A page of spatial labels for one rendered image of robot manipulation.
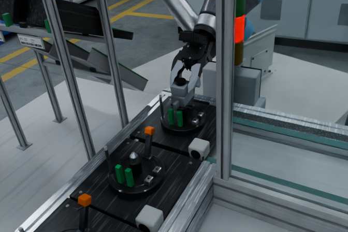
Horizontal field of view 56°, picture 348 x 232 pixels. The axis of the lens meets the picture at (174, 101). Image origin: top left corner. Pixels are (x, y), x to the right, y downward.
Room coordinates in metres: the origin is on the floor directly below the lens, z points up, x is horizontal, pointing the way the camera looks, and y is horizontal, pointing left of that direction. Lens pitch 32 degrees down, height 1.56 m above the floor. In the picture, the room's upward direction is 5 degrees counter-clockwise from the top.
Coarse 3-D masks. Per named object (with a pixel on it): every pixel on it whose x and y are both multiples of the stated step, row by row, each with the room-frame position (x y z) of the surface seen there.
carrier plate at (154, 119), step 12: (168, 96) 0.97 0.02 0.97; (156, 108) 0.90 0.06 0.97; (204, 108) 0.88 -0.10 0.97; (144, 120) 0.84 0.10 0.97; (156, 120) 0.84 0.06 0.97; (132, 132) 0.78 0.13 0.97; (156, 132) 0.77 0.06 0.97; (204, 132) 0.75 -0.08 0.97; (156, 144) 0.73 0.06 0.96; (168, 144) 0.71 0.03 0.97; (180, 144) 0.71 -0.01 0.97
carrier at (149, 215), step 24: (120, 144) 0.73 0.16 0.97; (144, 144) 0.72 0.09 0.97; (96, 168) 0.64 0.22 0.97; (120, 168) 0.56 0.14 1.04; (144, 168) 0.60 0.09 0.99; (168, 168) 0.62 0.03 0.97; (192, 168) 0.61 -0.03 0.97; (72, 192) 0.56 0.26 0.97; (96, 192) 0.56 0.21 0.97; (120, 192) 0.54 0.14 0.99; (144, 192) 0.53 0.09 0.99; (168, 192) 0.54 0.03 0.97; (120, 216) 0.48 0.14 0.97; (144, 216) 0.46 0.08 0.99
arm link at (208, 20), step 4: (200, 16) 0.98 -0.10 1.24; (204, 16) 0.97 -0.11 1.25; (208, 16) 0.96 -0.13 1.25; (212, 16) 0.96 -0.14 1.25; (200, 20) 0.96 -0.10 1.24; (204, 20) 0.95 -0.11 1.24; (208, 20) 0.95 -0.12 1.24; (212, 20) 0.95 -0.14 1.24; (196, 24) 0.96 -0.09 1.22; (200, 24) 0.95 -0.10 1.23; (204, 24) 0.94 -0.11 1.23; (208, 24) 0.94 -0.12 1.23; (212, 24) 0.94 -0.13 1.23; (212, 28) 0.94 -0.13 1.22
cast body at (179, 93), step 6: (180, 78) 0.82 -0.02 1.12; (174, 84) 0.81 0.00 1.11; (180, 84) 0.80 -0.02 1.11; (186, 84) 0.80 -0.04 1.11; (174, 90) 0.80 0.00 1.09; (180, 90) 0.79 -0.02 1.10; (186, 90) 0.80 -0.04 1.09; (174, 96) 0.80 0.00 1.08; (180, 96) 0.79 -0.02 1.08; (186, 96) 0.79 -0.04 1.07; (192, 96) 0.82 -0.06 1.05; (174, 102) 0.80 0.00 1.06; (180, 102) 0.79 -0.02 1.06; (186, 102) 0.79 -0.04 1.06; (174, 108) 0.77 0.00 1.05
